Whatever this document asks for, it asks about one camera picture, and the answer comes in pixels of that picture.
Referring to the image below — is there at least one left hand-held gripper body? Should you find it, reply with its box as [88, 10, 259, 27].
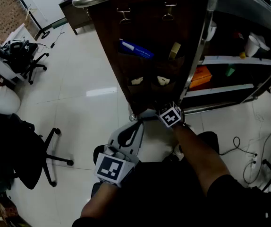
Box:
[94, 121, 145, 188]

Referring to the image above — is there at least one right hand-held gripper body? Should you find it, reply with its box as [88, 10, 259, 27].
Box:
[158, 102, 185, 128]

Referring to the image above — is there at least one brown wheeled cart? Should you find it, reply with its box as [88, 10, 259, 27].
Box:
[72, 0, 271, 122]

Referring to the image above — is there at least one person's right forearm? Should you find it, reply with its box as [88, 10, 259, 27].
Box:
[173, 124, 231, 196]

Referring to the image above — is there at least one person's left forearm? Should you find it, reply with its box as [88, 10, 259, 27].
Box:
[80, 182, 120, 219]

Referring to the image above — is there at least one orange box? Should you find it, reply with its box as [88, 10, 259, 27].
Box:
[189, 66, 212, 89]

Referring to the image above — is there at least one person's black clothing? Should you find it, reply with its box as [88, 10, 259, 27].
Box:
[71, 131, 271, 227]

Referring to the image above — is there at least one green bottle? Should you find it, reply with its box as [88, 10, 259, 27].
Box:
[225, 64, 236, 77]

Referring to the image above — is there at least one blue flat box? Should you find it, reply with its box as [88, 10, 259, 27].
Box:
[119, 38, 155, 60]

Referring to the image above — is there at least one large black office chair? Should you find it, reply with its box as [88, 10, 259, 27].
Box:
[0, 98, 74, 190]

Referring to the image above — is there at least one white power strip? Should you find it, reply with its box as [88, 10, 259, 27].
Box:
[250, 152, 259, 169]

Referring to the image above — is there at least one white hanging cup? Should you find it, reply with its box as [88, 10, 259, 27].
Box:
[205, 20, 218, 42]

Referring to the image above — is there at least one brass hook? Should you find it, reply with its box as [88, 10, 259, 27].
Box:
[116, 8, 131, 25]
[161, 2, 178, 21]

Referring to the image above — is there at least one white paper cup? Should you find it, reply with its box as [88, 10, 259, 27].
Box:
[245, 35, 260, 58]

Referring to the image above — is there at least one small black office chair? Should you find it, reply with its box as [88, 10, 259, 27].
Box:
[3, 40, 50, 85]

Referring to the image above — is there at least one dark wooden cabinet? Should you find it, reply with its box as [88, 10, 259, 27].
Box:
[59, 0, 94, 35]

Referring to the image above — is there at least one green rolled mat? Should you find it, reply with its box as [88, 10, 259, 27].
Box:
[51, 17, 68, 29]

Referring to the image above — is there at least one white round stool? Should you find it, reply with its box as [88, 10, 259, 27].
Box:
[0, 86, 21, 115]

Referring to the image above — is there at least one white desk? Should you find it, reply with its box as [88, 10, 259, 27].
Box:
[0, 23, 38, 83]

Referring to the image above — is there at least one black coat rack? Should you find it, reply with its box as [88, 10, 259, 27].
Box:
[12, 0, 51, 40]

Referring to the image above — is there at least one black floor cable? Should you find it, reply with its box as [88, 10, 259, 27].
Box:
[220, 130, 271, 184]

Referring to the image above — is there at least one black power adapter cable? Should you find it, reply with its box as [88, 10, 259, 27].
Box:
[50, 31, 65, 49]

